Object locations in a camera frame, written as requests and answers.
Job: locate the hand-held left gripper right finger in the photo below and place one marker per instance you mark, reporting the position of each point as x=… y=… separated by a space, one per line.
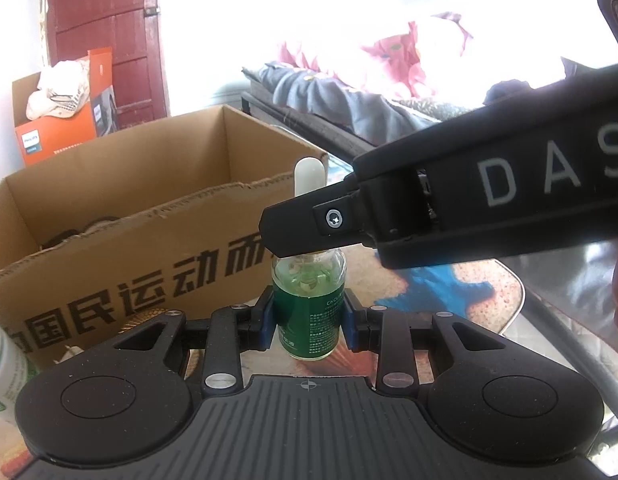
x=350 y=324

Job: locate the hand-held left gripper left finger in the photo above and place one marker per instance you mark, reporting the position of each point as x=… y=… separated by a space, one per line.
x=267 y=319

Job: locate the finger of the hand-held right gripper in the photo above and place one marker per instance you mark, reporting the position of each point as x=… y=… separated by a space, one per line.
x=299 y=227

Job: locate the green dropper bottle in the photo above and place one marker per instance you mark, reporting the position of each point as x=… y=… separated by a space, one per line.
x=309 y=310

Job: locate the gold lid dark jar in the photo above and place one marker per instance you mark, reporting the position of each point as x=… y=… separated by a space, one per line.
x=141 y=317

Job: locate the brown cardboard box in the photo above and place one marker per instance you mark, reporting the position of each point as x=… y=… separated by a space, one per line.
x=139 y=170

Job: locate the white charger plug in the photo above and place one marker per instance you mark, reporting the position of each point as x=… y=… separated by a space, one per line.
x=66 y=354

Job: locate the white bottle green label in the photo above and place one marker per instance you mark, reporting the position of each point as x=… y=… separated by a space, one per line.
x=4 y=360

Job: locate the dark garment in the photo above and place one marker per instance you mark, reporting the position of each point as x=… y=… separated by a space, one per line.
x=506 y=91

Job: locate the grey patterned fuzzy blanket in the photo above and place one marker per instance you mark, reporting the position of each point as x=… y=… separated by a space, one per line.
x=424 y=107

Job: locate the pink floral blanket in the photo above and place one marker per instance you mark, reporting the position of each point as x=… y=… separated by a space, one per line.
x=414 y=60

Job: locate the black tape roll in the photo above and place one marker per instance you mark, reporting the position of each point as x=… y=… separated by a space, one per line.
x=101 y=224

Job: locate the orange product box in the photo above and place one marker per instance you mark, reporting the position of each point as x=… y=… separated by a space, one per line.
x=64 y=130

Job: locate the white cloth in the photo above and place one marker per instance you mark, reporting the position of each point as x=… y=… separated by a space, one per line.
x=56 y=92

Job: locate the red wooden door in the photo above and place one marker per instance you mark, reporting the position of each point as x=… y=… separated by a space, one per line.
x=114 y=15

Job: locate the dark bed frame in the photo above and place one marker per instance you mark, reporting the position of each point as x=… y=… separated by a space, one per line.
x=309 y=125

